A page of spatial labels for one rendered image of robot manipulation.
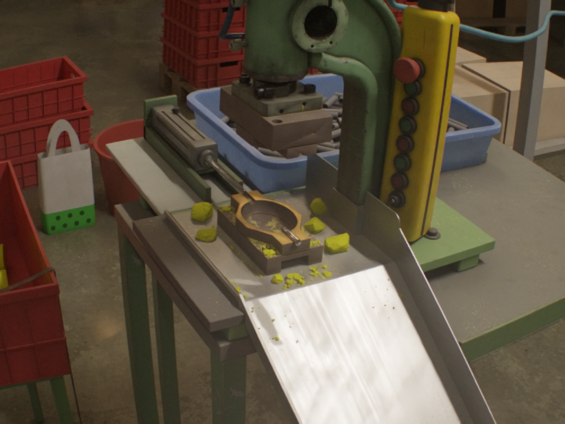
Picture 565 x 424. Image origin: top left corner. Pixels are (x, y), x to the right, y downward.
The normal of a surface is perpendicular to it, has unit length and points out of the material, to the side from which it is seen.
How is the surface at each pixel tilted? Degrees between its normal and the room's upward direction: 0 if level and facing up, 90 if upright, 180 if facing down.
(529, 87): 90
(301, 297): 30
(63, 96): 90
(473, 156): 100
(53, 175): 81
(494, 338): 90
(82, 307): 0
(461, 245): 0
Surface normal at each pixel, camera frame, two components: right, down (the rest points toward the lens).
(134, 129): 0.42, 0.29
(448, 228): 0.04, -0.89
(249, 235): -0.46, 0.39
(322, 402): 0.28, -0.56
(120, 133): 0.73, 0.20
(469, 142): 0.45, 0.57
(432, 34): -0.61, 0.25
